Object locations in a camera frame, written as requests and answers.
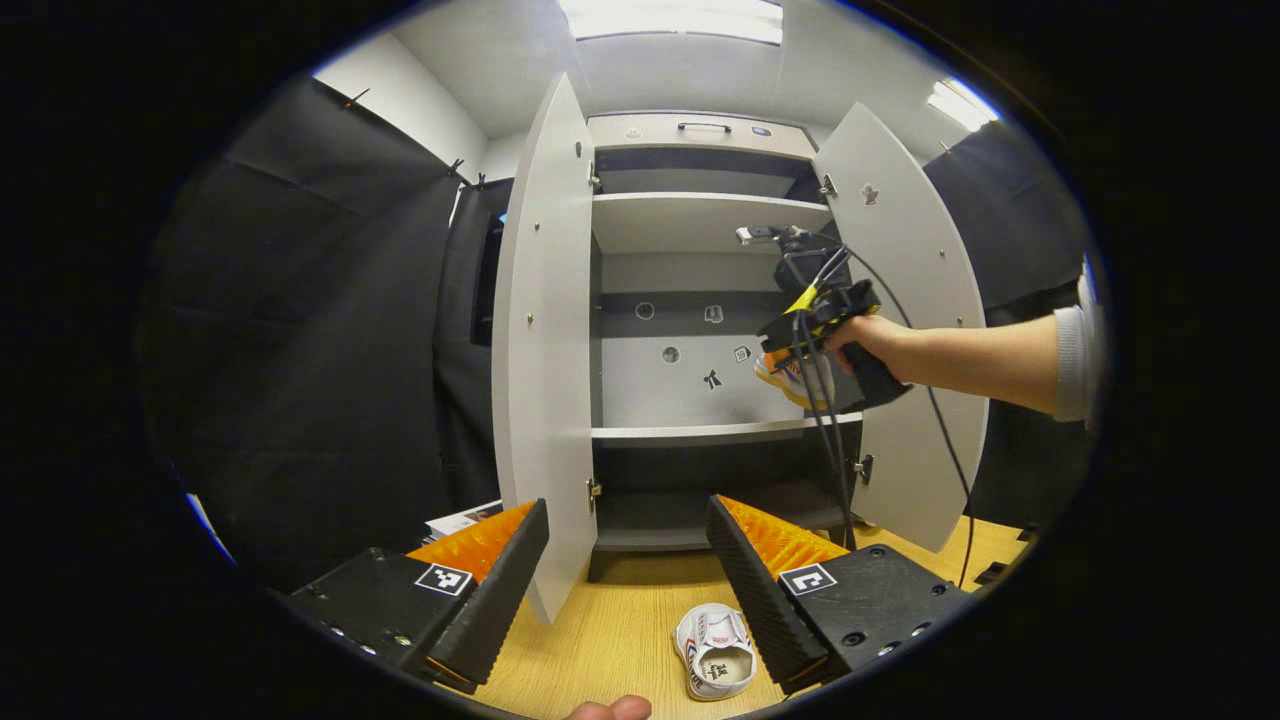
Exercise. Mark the grey cabinet door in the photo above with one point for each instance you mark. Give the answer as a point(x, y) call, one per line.
point(920, 480)
point(545, 350)

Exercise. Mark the small ceiling light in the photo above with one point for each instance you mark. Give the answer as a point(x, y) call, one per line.
point(962, 104)

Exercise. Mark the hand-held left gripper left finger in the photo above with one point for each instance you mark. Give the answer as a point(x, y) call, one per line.
point(500, 600)

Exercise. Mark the black backdrop cloth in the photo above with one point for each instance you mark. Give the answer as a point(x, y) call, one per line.
point(300, 350)

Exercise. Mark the white shoe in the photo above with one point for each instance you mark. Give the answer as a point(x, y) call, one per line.
point(715, 660)
point(780, 378)

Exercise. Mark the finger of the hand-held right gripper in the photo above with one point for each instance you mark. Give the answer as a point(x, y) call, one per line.
point(775, 355)

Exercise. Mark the white cover book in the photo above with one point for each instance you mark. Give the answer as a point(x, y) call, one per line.
point(460, 520)

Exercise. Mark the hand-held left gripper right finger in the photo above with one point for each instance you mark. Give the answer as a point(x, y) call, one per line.
point(760, 600)

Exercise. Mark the large ceiling light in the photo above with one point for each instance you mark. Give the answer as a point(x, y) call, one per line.
point(670, 20)

